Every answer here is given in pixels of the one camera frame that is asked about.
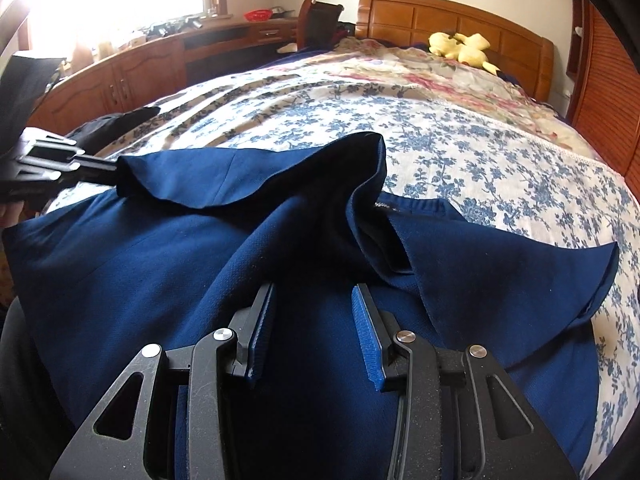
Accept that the black garment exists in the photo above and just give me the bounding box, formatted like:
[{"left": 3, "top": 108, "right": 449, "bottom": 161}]
[{"left": 65, "top": 105, "right": 162, "bottom": 154}]

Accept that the wooden open side shelf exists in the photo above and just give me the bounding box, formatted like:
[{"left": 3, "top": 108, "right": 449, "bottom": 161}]
[{"left": 566, "top": 0, "right": 587, "bottom": 79}]

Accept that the blue floral bed sheet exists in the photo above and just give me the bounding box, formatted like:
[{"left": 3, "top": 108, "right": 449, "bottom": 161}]
[{"left": 45, "top": 67, "right": 640, "bottom": 480}]

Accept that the wooden chair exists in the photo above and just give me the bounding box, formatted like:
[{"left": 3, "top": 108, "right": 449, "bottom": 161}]
[{"left": 297, "top": 0, "right": 346, "bottom": 52}]

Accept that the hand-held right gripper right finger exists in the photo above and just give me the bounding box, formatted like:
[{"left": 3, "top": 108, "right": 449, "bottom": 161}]
[{"left": 351, "top": 284, "right": 581, "bottom": 480}]

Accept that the pink floral quilt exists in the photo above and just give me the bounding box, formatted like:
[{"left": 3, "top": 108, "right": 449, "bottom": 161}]
[{"left": 280, "top": 35, "right": 596, "bottom": 161}]

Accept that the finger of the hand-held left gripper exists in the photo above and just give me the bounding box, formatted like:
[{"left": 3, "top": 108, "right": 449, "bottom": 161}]
[{"left": 74, "top": 154, "right": 125, "bottom": 188}]

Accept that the wooden desk with cabinets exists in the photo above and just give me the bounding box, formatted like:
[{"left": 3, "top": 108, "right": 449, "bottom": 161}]
[{"left": 27, "top": 12, "right": 303, "bottom": 136}]

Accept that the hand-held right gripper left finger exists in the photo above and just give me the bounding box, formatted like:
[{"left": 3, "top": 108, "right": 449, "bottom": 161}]
[{"left": 50, "top": 282, "right": 278, "bottom": 480}]

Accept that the cluster of small desk items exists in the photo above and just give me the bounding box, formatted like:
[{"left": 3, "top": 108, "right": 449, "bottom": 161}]
[{"left": 135, "top": 12, "right": 207, "bottom": 39}]

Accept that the wooden headboard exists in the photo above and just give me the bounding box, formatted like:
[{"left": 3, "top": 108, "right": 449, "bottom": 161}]
[{"left": 356, "top": 0, "right": 555, "bottom": 106}]

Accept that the wooden slatted wardrobe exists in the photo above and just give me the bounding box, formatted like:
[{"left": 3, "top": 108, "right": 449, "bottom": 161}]
[{"left": 570, "top": 0, "right": 640, "bottom": 201}]

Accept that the yellow plush toy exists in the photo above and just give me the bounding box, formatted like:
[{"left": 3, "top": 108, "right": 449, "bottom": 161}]
[{"left": 428, "top": 31, "right": 501, "bottom": 76}]

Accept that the person's left hand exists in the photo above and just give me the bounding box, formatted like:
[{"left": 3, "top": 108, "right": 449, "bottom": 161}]
[{"left": 0, "top": 200, "right": 25, "bottom": 235}]

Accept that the navy blue suit jacket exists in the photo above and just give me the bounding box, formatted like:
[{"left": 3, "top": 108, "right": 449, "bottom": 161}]
[{"left": 2, "top": 131, "right": 621, "bottom": 480}]

